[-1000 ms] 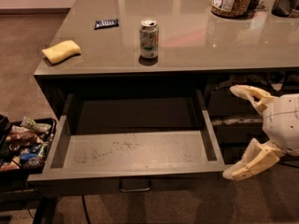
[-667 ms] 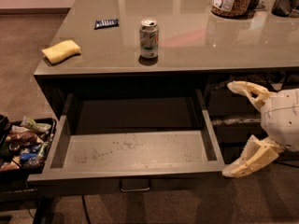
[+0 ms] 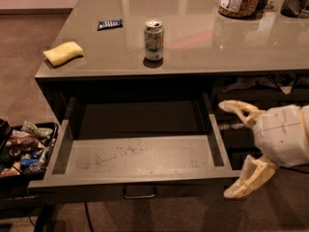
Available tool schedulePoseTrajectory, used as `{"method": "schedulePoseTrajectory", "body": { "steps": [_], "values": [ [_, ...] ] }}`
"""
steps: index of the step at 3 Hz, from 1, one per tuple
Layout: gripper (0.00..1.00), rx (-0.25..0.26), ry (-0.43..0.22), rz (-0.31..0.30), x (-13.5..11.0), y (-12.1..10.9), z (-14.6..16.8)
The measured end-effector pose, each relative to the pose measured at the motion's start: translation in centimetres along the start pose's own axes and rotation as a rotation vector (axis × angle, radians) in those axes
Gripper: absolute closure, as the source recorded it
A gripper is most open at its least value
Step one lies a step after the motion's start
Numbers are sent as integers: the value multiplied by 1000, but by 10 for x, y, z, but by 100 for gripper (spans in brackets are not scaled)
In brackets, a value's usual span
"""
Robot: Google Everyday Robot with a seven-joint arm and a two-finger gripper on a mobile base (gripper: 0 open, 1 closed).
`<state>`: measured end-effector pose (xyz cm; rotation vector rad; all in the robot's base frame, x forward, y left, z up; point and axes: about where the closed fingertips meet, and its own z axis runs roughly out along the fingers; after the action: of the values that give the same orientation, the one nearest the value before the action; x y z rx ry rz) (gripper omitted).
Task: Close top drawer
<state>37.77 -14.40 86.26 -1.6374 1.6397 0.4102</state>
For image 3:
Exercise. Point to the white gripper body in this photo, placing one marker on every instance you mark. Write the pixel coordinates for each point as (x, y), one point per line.
(279, 135)

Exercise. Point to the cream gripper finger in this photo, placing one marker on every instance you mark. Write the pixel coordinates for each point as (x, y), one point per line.
(247, 113)
(254, 174)

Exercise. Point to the grey drawer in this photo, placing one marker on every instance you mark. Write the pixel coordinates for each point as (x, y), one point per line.
(235, 134)
(264, 90)
(134, 150)
(238, 155)

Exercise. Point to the grey drawer cabinet counter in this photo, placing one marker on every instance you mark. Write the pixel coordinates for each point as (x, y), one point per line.
(199, 46)

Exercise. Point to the dark metal kettle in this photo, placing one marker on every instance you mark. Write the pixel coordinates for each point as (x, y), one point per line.
(295, 8)

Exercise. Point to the silver green soda can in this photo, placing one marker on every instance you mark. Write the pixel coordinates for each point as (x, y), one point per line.
(153, 39)

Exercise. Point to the blue candy bar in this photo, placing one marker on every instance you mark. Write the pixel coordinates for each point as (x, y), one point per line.
(110, 24)

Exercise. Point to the yellow sponge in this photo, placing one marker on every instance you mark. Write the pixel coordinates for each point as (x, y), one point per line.
(63, 53)

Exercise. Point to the green snack bag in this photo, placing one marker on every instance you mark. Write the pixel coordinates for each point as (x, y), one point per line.
(34, 130)

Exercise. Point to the black snack tray cart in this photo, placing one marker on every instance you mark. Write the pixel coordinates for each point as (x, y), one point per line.
(25, 152)

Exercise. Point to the blue snack packet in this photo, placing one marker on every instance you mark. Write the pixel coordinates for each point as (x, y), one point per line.
(24, 163)

